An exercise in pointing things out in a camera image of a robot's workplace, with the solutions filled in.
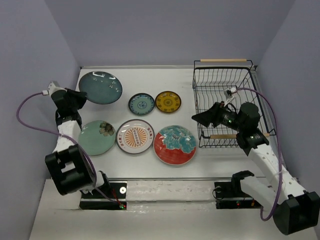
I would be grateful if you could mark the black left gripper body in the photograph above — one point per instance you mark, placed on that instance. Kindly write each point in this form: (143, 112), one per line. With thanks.
(74, 101)

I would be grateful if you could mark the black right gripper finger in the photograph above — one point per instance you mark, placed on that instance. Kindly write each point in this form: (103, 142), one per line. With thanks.
(207, 120)
(213, 111)

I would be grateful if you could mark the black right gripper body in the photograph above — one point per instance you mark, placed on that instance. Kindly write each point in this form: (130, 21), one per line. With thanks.
(227, 118)

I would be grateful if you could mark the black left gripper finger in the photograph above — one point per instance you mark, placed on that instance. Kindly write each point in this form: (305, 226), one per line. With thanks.
(80, 95)
(76, 104)

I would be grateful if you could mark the dark teal blossom plate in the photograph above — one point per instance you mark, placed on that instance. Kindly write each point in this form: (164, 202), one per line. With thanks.
(101, 87)

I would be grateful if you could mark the small blue white plate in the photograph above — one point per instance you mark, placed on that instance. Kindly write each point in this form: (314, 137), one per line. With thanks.
(141, 104)

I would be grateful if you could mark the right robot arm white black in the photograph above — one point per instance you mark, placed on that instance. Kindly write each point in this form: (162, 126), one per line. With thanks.
(291, 207)

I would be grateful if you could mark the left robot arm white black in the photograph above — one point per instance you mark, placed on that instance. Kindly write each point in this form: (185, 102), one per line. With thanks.
(69, 165)

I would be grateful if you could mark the light green flower plate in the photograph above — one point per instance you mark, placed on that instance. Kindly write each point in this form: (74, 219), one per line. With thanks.
(97, 137)

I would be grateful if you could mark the small yellow brown plate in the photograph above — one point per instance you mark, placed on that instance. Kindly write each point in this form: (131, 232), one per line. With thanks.
(168, 102)

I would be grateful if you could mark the red teal floral plate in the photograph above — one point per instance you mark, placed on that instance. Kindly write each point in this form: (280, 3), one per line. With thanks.
(174, 145)

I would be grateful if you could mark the white sunburst pattern plate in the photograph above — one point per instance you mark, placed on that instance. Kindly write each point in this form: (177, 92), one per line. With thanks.
(135, 136)

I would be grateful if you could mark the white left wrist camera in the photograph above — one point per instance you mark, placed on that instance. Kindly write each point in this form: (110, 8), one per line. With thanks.
(54, 87)

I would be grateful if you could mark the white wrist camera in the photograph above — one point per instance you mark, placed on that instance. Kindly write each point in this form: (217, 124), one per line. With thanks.
(229, 92)
(54, 87)

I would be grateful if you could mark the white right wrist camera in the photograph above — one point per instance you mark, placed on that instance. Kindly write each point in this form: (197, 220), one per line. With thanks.
(229, 92)

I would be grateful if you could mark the black wire dish rack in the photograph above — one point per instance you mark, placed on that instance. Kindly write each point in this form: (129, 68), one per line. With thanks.
(211, 77)

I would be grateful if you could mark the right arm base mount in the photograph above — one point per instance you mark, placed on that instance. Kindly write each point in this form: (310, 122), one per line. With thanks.
(227, 198)

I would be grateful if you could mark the metal table rail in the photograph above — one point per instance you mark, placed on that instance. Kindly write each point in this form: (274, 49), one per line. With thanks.
(171, 179)

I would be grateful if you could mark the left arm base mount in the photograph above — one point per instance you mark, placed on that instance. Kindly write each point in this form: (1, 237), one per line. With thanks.
(109, 199)

